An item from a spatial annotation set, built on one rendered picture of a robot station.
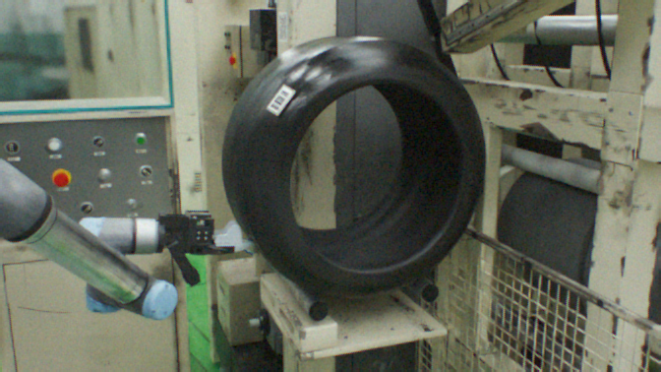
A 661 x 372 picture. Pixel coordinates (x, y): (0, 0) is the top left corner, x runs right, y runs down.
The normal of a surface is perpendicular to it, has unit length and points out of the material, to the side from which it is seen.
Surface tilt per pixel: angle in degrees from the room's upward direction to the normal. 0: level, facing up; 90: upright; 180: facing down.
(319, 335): 90
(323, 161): 90
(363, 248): 38
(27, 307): 90
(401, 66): 79
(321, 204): 90
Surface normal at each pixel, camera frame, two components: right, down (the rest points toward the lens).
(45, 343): 0.35, 0.22
